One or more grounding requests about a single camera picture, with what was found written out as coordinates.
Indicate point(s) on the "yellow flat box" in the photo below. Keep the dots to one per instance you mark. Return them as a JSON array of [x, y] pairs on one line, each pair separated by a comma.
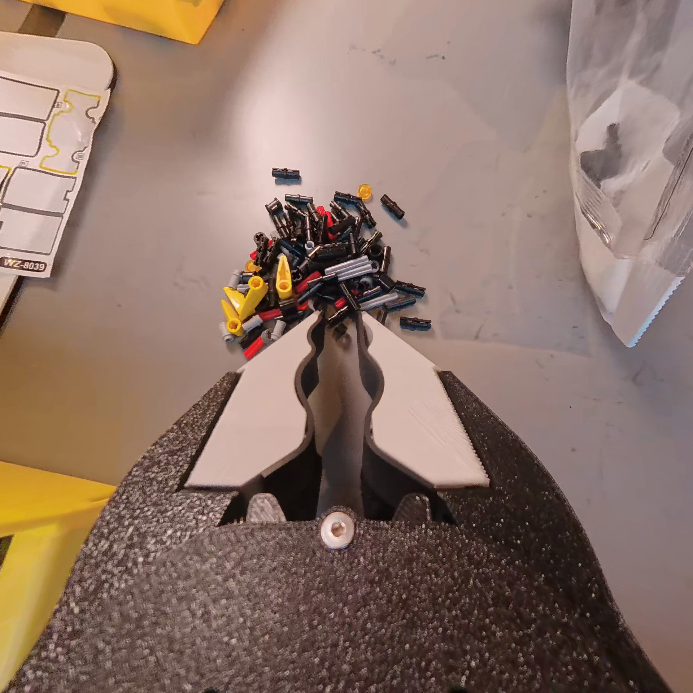
[[43, 509]]

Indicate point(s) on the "clear plastic bag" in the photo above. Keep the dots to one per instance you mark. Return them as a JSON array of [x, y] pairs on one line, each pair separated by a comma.
[[639, 162]]

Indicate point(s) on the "pile of mixed small plastic parts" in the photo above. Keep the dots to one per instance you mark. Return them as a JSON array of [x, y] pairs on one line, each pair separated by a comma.
[[325, 249]]

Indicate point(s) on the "grey desk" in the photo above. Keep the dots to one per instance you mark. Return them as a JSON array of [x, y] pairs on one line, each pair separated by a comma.
[[433, 108]]

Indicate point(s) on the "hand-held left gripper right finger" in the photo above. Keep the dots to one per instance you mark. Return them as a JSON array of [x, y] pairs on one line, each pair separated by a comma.
[[428, 433]]

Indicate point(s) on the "yellow storage bin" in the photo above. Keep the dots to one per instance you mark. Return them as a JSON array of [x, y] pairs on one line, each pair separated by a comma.
[[141, 13]]

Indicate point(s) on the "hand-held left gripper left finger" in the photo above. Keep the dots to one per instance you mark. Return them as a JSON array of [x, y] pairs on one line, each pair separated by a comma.
[[255, 433]]

